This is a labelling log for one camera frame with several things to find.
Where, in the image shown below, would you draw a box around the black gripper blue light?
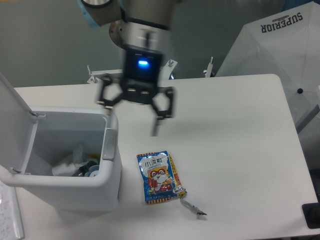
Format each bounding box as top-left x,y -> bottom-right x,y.
95,19 -> 179,137

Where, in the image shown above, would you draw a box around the white wrapper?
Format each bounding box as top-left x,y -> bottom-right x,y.
52,144 -> 84,177

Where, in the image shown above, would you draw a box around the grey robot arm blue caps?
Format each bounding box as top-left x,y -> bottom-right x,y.
78,0 -> 177,136

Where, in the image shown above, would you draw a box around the white trash can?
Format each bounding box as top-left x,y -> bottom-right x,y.
0,109 -> 122,212

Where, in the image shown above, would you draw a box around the white trash can lid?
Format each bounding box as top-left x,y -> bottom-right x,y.
0,74 -> 38,173

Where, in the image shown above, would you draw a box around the yellow wrapper inside bin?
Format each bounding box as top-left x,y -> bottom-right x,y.
87,153 -> 101,160

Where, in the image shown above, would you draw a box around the blue cup inside bin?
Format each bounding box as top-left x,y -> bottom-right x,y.
84,165 -> 100,177

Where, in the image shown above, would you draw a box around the blue cartoon snack bag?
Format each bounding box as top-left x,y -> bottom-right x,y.
136,150 -> 178,204

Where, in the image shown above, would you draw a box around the yellow snack wrapper torn strip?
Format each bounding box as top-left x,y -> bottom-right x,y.
168,154 -> 207,216

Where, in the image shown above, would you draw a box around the white superior umbrella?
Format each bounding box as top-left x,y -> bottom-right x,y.
216,1 -> 320,125

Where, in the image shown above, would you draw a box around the paper sheet in sleeve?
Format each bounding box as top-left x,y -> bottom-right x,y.
0,182 -> 25,240

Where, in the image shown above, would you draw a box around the black device at table edge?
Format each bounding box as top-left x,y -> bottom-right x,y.
302,202 -> 320,229

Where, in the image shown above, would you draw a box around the white metal base bracket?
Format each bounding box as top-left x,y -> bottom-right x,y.
86,57 -> 217,84

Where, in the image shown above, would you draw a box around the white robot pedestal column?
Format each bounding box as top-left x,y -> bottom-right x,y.
109,20 -> 126,49

